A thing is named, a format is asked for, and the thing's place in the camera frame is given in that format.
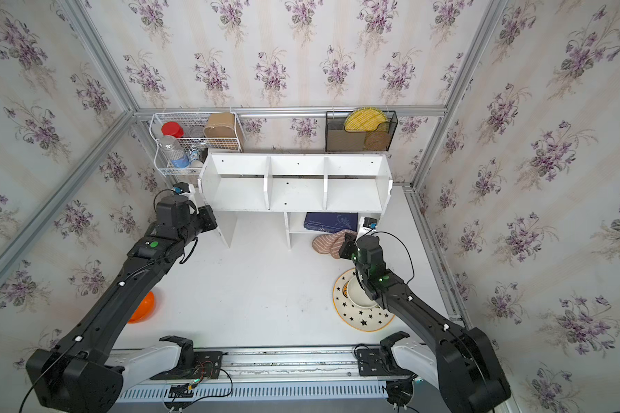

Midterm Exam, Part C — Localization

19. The brown striped cloth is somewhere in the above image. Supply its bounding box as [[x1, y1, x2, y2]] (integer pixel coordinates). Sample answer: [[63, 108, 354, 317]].
[[312, 230, 357, 259]]

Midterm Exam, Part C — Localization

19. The white wooden bookshelf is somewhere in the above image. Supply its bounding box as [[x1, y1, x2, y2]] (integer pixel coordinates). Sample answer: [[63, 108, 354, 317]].
[[196, 151, 394, 244]]

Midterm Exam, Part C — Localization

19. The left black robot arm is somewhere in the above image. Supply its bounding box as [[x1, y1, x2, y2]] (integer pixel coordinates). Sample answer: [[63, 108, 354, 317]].
[[26, 194, 218, 412]]

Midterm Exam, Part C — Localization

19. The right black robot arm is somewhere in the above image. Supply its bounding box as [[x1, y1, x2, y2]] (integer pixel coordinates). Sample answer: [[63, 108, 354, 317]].
[[339, 232, 512, 412]]

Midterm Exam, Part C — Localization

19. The cream ceramic bowl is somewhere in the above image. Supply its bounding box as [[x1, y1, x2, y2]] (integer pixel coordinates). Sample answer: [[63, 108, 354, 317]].
[[343, 275, 376, 309]]

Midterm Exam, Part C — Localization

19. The clear plastic water bottle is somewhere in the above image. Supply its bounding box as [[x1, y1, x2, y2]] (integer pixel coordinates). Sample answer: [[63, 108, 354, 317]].
[[158, 135, 190, 169]]

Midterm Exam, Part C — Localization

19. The star patterned plate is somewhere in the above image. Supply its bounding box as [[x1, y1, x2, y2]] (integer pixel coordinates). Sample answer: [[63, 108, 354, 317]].
[[332, 268, 395, 333]]

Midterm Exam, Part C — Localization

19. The brown cardboard box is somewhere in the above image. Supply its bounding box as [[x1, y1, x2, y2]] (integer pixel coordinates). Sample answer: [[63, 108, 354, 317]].
[[203, 112, 244, 152]]

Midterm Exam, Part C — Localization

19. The orange plastic bowl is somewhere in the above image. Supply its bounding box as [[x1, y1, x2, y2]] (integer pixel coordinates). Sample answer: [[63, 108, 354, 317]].
[[128, 291, 156, 324]]

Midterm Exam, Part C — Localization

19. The black mesh basket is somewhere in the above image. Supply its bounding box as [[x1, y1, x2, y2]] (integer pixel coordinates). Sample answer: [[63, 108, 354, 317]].
[[325, 110, 398, 152]]

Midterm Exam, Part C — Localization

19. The brown round coaster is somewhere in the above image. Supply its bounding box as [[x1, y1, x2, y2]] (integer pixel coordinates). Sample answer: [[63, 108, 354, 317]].
[[363, 131, 392, 151]]

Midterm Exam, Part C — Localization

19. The yellow round woven mat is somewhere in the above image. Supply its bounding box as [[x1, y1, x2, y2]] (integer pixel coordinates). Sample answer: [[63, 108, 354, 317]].
[[344, 108, 388, 133]]

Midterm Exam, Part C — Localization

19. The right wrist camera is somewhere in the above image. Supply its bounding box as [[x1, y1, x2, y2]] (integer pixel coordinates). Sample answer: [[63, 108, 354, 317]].
[[360, 217, 378, 235]]

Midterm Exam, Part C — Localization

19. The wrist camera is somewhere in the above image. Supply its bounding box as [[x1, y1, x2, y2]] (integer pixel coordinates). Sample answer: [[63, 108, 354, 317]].
[[172, 182, 195, 198], [360, 217, 378, 235]]

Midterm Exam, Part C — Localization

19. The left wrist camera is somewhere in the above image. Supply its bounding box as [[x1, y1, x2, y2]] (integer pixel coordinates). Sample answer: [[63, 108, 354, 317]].
[[172, 182, 195, 198]]

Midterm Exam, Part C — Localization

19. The white wire basket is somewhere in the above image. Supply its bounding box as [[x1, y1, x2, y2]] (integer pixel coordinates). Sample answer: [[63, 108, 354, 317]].
[[148, 111, 237, 177]]

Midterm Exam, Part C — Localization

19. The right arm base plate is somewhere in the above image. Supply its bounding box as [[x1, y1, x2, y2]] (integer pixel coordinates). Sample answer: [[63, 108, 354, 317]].
[[352, 344, 434, 378]]

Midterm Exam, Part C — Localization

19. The aluminium mounting rail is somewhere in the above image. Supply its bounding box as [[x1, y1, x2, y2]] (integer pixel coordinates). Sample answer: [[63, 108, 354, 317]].
[[71, 342, 507, 385]]

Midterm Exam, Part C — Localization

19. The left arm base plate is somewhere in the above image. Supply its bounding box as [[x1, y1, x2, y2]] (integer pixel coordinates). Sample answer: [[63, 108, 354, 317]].
[[150, 351, 223, 380]]

